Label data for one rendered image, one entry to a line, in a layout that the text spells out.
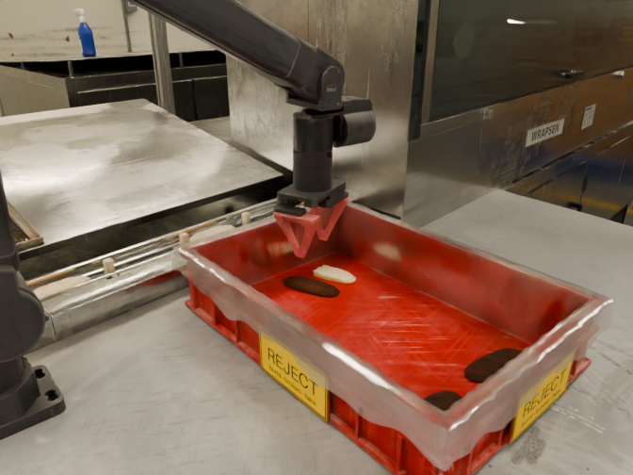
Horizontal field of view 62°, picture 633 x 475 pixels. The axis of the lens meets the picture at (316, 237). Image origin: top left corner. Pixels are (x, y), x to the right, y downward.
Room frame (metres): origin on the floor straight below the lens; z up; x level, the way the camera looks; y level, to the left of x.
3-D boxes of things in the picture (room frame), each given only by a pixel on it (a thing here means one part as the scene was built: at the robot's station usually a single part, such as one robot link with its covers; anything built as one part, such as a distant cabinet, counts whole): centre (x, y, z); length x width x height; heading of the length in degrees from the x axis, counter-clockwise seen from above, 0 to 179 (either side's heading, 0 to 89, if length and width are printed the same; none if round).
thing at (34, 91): (3.37, 0.79, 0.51); 1.93 x 1.05 x 1.02; 136
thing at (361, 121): (0.77, -0.02, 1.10); 0.11 x 0.09 x 0.12; 129
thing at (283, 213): (0.71, 0.02, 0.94); 0.07 x 0.07 x 0.09; 62
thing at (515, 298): (0.61, -0.07, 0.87); 0.49 x 0.34 x 0.10; 41
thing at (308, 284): (0.73, 0.01, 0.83); 0.10 x 0.04 x 0.01; 61
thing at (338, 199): (0.76, -0.01, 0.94); 0.07 x 0.07 x 0.09; 62
